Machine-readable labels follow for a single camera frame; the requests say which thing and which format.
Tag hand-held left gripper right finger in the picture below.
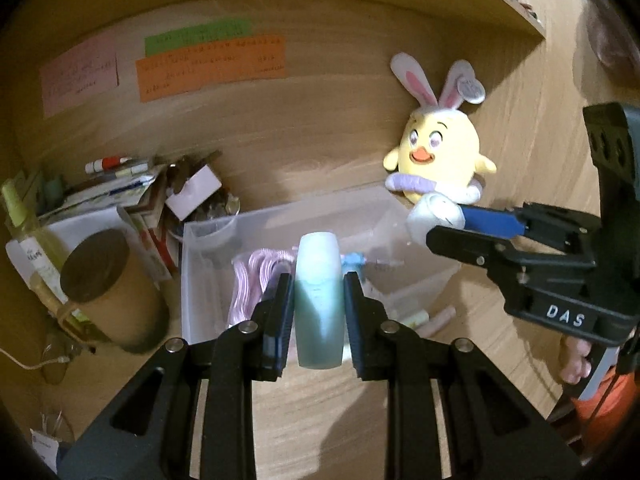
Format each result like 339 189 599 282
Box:
342 271 583 480

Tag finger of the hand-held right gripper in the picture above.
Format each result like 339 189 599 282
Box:
460 202 602 256
425 225 597 286

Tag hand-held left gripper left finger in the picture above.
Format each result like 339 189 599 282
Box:
57 272 296 480

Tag pale green bottle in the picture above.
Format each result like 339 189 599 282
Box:
294 231 347 370

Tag white pill bottle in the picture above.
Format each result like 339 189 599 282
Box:
406 192 468 248

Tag pink cable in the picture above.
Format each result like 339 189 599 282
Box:
227 247 296 328

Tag clear plastic organizer box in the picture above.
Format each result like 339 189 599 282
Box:
181 187 463 346

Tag person's right forearm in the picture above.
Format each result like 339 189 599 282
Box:
570 367 640 461

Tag person's right hand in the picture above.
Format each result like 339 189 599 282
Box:
559 332 593 386

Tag green white tube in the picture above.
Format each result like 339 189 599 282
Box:
387 307 431 332

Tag pink blue pen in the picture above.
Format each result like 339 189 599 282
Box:
342 252 407 270

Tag white pink lip balm tube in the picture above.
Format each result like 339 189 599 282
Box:
415 305 458 339

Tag yellow chick plush toy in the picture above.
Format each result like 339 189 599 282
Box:
382 52 498 206

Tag small white box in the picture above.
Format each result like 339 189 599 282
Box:
165 165 223 221

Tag brown cardboard cylinder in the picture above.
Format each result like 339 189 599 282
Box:
60 228 171 353

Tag pile of papers and boxes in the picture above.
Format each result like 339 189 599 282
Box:
40 162 182 281

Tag red white marker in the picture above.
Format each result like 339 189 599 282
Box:
84 155 136 175

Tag orange sticky note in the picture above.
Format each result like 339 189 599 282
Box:
135 35 288 103

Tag white paper tag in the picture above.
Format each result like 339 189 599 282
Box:
30 427 62 467

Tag yellow green bottle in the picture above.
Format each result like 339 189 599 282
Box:
0 180 71 321

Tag green sticky note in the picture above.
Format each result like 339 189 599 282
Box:
145 19 252 58

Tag pink sticky note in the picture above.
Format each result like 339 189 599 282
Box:
41 37 120 118

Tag white cable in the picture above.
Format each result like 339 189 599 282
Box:
0 347 71 372

